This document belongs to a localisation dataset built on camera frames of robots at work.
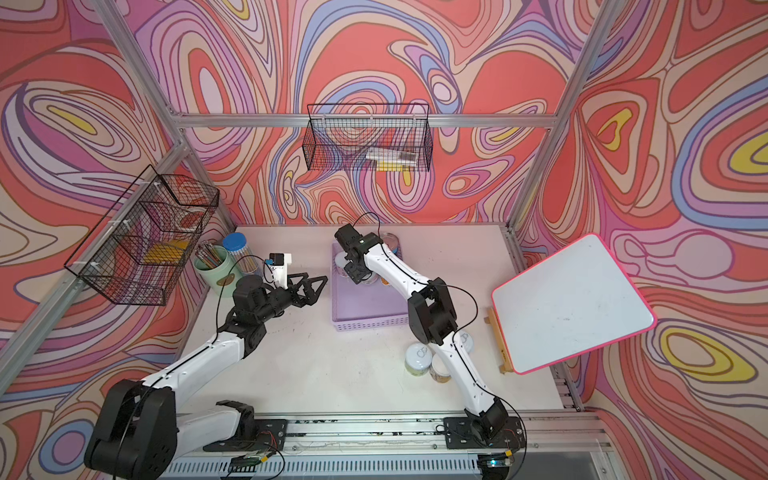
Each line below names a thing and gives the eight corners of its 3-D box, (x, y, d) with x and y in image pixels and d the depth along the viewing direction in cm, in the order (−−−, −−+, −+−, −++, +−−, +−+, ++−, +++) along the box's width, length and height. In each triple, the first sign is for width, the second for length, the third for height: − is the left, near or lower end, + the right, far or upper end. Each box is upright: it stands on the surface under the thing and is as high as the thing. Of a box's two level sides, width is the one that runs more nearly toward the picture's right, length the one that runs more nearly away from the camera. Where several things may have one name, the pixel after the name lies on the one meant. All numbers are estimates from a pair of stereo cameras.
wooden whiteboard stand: (501, 375, 84) (507, 369, 80) (483, 317, 96) (487, 308, 92) (508, 375, 84) (514, 368, 80) (489, 316, 96) (493, 308, 92)
